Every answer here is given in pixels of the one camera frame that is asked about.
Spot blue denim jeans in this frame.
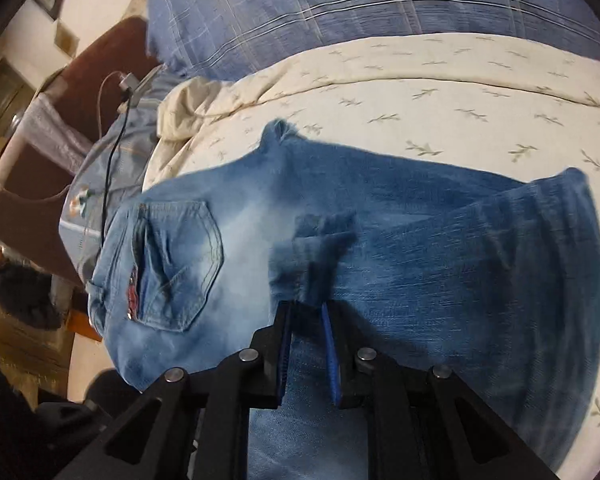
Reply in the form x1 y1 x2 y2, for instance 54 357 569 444
87 120 600 479

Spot man in dark jacket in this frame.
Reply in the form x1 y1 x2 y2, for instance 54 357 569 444
0 246 64 330

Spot brown headboard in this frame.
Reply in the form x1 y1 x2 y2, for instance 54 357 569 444
0 16 158 285

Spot lilac cloth on headboard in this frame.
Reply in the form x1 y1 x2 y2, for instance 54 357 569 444
21 93 93 176

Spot cream leaf-print quilt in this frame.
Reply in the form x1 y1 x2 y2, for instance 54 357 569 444
144 32 600 479

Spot blue plaid pillow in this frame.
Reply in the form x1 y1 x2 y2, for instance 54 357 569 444
146 0 600 80

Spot black cable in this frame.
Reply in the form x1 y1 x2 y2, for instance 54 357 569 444
97 91 134 252

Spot white charger with cable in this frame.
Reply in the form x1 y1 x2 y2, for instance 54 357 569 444
96 70 140 139

